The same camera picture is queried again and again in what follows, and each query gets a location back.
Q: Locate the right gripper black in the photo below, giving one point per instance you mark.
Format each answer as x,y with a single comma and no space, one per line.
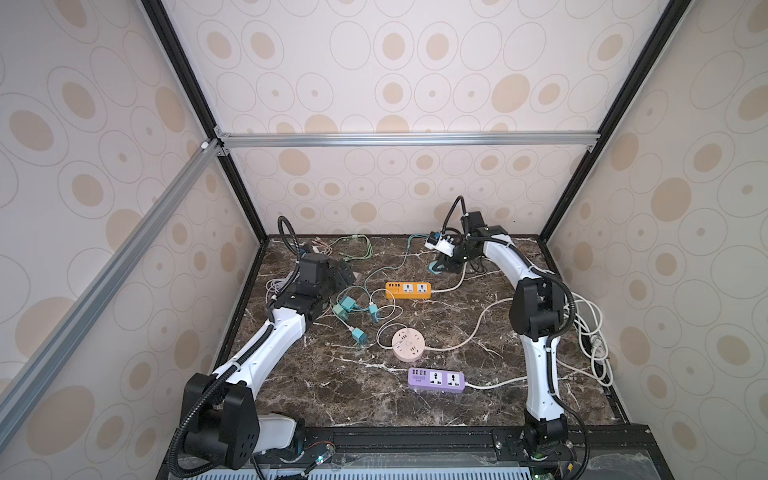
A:
453,263

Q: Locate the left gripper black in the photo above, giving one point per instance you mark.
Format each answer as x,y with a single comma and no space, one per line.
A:
340,281

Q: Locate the orange power strip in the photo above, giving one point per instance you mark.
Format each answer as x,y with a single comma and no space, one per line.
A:
408,290

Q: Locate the round pink power strip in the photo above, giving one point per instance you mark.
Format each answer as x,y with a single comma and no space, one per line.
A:
408,345

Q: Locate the purple power strip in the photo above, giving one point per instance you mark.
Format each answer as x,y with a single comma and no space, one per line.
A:
436,380

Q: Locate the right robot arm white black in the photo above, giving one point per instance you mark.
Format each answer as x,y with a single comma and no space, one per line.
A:
542,310

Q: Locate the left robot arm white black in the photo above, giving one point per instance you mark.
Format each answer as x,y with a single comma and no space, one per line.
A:
219,423

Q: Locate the back aluminium rail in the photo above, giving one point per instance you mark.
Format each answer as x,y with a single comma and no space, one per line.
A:
426,139

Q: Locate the aluminium rail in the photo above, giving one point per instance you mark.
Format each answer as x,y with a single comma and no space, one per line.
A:
426,139
49,359

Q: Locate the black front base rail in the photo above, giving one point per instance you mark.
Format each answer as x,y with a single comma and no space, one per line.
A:
596,452

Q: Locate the left aluminium rail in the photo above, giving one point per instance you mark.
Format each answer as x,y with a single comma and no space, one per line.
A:
49,359

